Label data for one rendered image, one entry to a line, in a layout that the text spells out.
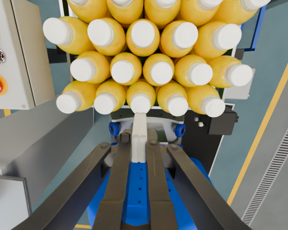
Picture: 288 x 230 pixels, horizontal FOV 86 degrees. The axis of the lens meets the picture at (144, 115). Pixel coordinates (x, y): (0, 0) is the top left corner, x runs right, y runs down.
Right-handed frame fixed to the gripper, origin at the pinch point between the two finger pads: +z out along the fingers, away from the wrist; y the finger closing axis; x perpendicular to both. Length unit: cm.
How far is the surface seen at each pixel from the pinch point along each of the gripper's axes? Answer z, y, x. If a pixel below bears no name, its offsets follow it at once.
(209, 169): 106, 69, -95
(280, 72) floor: 122, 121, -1
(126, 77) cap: 12.2, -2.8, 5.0
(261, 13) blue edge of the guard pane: 27.4, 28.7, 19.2
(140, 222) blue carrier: 1.4, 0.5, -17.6
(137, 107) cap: 12.1, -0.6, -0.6
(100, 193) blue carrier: 7.0, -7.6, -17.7
